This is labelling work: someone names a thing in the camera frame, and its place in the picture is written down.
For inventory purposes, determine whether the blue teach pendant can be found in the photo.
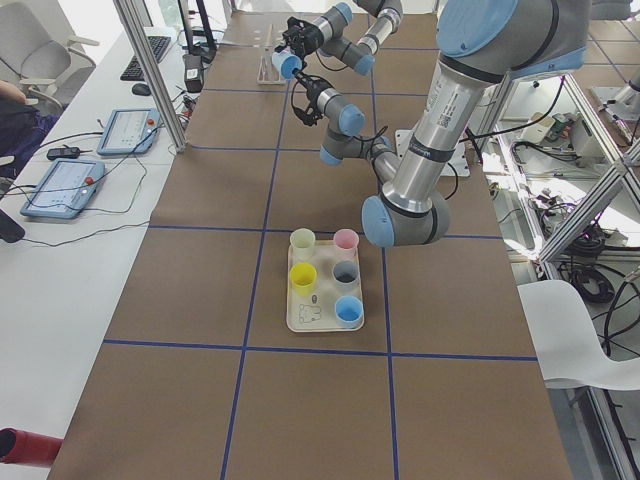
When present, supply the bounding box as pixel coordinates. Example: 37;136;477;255
96;108;161;156
20;159;106;220

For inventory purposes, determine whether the light blue plastic cup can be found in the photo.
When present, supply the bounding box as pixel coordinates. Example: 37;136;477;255
271;48;303;80

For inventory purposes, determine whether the white wire cup rack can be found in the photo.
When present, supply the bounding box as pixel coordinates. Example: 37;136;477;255
257;24;287;85

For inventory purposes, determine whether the aluminium frame post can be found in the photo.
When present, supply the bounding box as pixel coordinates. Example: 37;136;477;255
113;0;187;153

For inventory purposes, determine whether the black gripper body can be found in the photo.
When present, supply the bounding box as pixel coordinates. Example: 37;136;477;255
282;17;320;55
294;70;320;100

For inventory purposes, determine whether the far blue teach pendant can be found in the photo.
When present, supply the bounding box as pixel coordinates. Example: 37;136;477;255
96;108;161;156

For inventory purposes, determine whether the black computer keyboard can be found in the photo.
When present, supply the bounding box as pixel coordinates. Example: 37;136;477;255
119;35;172;82

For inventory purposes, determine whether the black handheld remote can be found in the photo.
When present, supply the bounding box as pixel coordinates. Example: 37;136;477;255
46;147;81;161

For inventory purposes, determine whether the pale cream plastic cup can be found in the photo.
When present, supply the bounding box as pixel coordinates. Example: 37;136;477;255
290;228;316;261

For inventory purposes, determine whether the grey plastic cup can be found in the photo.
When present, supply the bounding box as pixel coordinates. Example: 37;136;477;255
332;260;359;294

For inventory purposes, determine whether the red cylinder bottle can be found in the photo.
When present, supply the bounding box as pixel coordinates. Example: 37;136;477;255
1;428;63;468

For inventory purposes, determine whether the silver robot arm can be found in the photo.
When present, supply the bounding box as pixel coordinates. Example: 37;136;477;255
271;1;403;79
272;1;591;247

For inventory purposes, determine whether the yellow plastic cup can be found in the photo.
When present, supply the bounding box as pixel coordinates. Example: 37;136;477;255
289;262;317;296

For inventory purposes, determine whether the black computer mouse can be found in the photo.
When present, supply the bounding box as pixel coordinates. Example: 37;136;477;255
131;83;151;96

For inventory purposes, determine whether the pale green plastic tray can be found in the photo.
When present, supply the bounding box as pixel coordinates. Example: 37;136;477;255
286;240;365;333

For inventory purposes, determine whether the near blue teach pendant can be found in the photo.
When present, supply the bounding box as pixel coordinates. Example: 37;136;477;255
20;159;106;220

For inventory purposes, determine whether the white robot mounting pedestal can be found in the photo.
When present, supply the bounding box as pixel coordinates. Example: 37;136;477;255
394;129;471;178

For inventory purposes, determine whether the pink plastic cup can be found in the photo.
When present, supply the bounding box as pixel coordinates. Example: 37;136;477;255
333;228;359;260

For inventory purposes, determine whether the black power adapter box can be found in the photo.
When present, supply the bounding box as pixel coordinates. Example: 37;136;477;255
182;54;204;93

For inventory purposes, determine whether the white office chair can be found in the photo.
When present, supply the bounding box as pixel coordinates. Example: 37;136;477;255
1;1;98;112

